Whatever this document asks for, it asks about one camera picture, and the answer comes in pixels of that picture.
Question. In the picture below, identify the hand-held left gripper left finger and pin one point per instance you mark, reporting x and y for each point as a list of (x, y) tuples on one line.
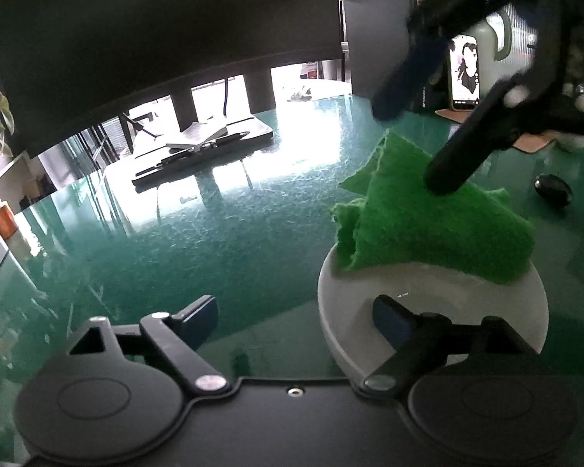
[(199, 318)]

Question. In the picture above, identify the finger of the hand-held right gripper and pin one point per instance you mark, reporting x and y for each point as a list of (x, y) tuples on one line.
[(467, 146), (409, 78)]

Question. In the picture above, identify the brown leather mat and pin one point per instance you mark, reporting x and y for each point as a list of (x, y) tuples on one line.
[(530, 143)]

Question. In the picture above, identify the black computer monitor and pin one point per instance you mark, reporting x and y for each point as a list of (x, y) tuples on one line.
[(151, 34)]

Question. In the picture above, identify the black monitor stand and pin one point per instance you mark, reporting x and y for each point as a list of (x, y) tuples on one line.
[(253, 129)]

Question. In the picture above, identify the black pen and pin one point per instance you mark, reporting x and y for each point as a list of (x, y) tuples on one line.
[(228, 138)]

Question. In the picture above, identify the black speaker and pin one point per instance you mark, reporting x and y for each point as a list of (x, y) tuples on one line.
[(370, 34)]

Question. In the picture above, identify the crumpled grey wrapper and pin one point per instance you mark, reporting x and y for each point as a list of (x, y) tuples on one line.
[(299, 93)]

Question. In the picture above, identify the pale green kettle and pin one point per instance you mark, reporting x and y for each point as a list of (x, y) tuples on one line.
[(489, 34)]

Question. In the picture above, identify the smartphone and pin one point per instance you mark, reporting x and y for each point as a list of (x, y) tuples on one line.
[(465, 82)]

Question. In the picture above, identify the white bowl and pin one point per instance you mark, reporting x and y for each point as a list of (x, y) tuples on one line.
[(350, 311)]

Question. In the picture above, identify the orange pot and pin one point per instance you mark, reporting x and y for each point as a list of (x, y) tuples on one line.
[(4, 221)]

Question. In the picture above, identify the green cloth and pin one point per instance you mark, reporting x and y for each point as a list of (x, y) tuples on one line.
[(418, 228)]

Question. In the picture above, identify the black computer mouse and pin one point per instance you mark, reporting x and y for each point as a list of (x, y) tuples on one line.
[(555, 189)]

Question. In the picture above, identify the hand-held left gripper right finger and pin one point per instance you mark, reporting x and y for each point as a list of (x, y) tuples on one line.
[(392, 318)]

